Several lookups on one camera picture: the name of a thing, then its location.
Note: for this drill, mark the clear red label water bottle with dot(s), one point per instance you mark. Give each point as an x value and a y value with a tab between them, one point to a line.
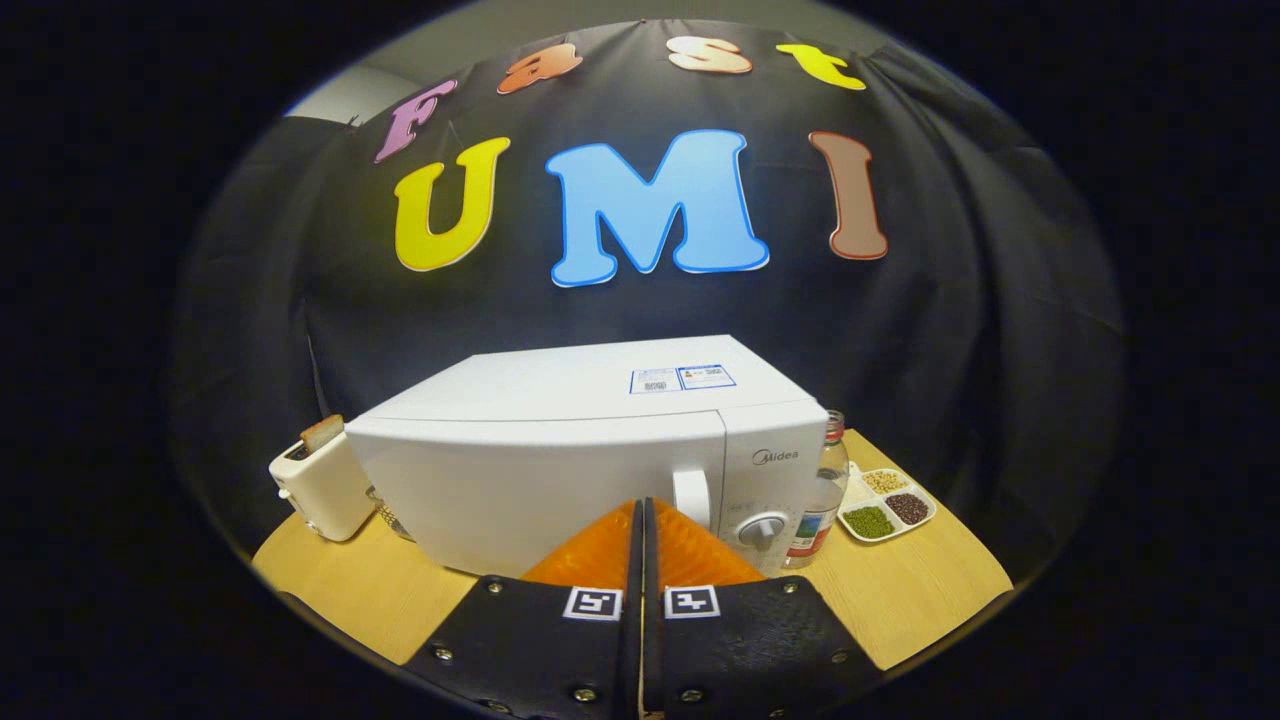
825	490

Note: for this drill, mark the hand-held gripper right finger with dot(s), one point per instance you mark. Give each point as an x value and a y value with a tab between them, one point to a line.
750	640

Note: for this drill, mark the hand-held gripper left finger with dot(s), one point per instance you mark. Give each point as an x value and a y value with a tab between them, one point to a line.
540	640

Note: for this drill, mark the white microwave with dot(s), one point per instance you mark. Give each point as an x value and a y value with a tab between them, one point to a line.
560	400

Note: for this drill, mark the toast slice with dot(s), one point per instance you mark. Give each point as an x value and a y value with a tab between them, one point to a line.
322	433

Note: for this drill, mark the black backdrop cloth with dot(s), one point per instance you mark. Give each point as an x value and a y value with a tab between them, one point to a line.
950	300

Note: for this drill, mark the white divided bean tray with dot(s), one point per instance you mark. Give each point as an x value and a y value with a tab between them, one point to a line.
885	505

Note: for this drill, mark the white toaster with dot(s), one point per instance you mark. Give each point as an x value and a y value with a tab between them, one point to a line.
325	490

